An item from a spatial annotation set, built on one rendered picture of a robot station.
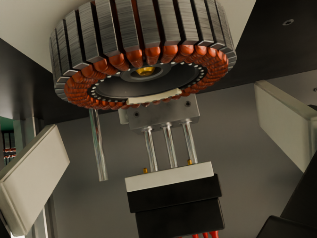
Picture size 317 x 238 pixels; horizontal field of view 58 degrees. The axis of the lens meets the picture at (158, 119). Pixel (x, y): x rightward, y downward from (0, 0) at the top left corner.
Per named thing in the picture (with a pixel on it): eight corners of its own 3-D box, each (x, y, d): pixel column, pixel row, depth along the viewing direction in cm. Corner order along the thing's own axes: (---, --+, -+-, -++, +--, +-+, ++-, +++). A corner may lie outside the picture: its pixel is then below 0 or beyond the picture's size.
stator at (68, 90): (4, 8, 14) (12, 82, 13) (239, -47, 13) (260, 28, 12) (86, 78, 25) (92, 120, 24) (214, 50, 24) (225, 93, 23)
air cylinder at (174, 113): (121, 81, 31) (129, 131, 30) (189, 66, 30) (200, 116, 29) (130, 93, 36) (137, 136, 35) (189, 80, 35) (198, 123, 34)
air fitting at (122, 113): (114, 97, 32) (119, 123, 31) (125, 95, 32) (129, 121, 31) (117, 99, 33) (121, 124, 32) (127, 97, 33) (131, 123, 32)
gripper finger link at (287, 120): (309, 119, 11) (328, 115, 11) (253, 81, 18) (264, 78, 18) (312, 183, 12) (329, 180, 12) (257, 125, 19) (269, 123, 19)
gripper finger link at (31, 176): (27, 236, 13) (12, 239, 13) (70, 162, 20) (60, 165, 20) (2, 181, 12) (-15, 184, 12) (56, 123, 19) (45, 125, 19)
